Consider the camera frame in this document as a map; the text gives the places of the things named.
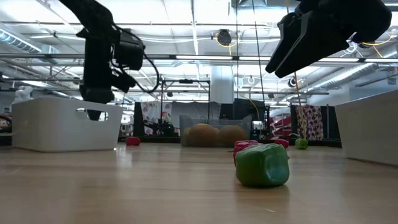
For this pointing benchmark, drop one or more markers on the white plastic bin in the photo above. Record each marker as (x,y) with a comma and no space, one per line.
(370,130)

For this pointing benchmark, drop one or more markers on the orange-yellow lemon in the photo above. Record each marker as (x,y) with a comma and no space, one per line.
(231,134)
(202,135)

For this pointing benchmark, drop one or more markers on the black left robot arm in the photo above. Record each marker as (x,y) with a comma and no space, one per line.
(90,12)

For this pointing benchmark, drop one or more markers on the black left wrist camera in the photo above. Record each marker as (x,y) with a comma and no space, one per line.
(130,51)

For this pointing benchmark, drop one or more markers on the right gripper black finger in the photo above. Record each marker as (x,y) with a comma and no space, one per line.
(311,46)
(286,37)

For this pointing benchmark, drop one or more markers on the long ceiling light strip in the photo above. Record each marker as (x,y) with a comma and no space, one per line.
(203,57)
(339,59)

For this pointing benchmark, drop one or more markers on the small green pepper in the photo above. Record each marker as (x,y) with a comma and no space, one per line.
(262,165)
(301,143)

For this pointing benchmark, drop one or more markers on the grey translucent basket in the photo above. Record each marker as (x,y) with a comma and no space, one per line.
(214,121)

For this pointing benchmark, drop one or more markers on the silver ceiling duct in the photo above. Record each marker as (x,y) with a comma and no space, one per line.
(342,74)

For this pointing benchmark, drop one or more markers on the white robot figure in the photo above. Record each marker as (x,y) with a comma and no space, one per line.
(23,95)

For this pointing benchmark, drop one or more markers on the black stand frame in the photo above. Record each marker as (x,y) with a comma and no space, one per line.
(186,81)

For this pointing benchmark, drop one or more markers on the floral patterned cloth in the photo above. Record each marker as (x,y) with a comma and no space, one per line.
(155,115)
(309,121)

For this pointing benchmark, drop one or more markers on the black metal table frame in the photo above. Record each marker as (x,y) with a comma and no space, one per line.
(168,140)

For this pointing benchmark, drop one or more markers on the black background cabinet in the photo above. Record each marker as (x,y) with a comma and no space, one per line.
(245,109)

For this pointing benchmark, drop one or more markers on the white round column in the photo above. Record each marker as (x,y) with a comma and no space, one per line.
(222,84)

